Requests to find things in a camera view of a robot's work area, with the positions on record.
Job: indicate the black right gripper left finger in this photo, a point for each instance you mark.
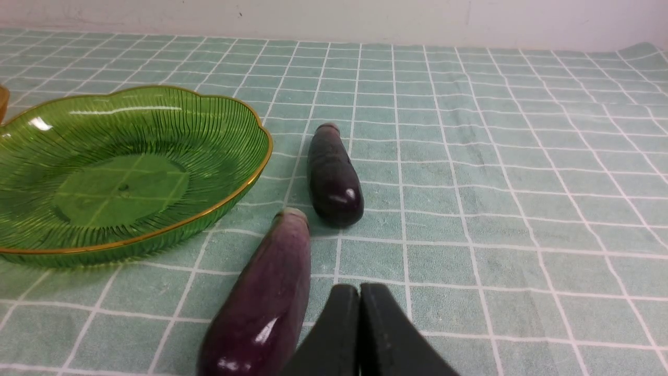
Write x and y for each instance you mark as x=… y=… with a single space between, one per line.
x=330 y=348

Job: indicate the green glass plate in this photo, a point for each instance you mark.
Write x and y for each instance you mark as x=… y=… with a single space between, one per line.
x=98 y=179

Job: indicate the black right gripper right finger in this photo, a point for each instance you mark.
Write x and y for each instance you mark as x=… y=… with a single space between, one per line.
x=389 y=344

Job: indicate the amber glass plate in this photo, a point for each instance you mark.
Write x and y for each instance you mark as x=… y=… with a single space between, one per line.
x=4 y=102

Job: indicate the dark purple eggplant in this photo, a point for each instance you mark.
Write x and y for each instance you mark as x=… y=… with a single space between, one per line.
x=257 y=329
x=334 y=187

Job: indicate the green checkered tablecloth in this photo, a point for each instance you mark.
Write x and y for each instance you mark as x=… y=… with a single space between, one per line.
x=514 y=201

